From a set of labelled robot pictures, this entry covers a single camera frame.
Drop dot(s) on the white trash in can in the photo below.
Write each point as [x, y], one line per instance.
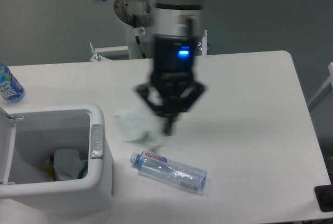
[68, 165]

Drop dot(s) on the clear plastic bottle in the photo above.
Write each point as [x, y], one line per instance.
[170, 172]

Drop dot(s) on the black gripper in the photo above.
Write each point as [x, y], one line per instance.
[175, 41]

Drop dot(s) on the white metal base bracket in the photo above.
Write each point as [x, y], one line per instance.
[99, 54]

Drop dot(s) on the blue labelled water bottle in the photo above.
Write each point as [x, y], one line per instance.
[11, 89]

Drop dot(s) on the white frame at right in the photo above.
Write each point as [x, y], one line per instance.
[321, 92]

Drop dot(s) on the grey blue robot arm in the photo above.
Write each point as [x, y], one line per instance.
[172, 5]

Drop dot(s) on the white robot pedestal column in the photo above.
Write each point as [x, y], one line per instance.
[136, 16]

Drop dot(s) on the white plastic trash can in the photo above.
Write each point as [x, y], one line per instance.
[29, 138]

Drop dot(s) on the black table clamp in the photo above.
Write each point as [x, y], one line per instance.
[324, 197]

